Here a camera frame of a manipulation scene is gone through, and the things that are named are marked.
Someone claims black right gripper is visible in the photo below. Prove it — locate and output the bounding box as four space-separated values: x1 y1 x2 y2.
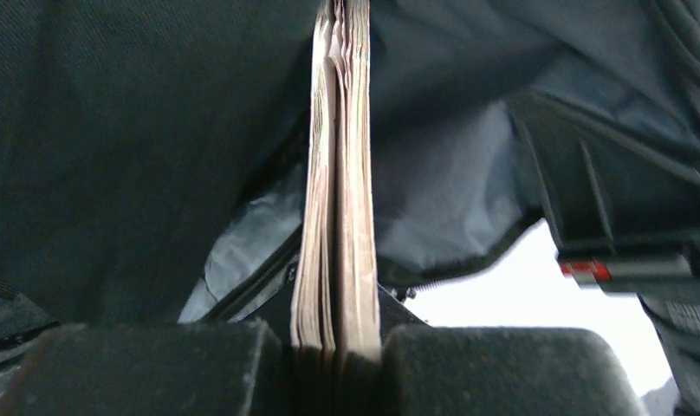
509 93 700 302

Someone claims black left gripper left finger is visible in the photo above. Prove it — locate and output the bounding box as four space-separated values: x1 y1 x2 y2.
0 289 293 415

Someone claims black student backpack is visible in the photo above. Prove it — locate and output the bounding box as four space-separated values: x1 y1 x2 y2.
0 1 700 415

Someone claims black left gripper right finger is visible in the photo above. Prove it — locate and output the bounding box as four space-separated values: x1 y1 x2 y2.
377 289 648 416

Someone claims pink comic book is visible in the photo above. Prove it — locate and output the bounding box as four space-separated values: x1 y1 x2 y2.
290 1 381 361

